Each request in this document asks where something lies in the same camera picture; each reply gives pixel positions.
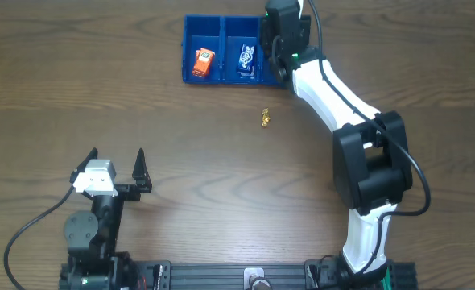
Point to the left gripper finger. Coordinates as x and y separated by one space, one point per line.
80 163
141 177

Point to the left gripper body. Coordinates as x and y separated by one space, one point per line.
126 192

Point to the gold candy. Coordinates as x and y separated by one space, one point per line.
265 117

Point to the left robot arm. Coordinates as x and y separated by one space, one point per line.
100 225

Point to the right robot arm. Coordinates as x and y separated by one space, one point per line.
322 92

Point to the blue tray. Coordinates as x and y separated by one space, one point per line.
241 28

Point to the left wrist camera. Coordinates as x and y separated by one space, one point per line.
96 177

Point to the mounting rail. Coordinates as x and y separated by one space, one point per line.
221 276

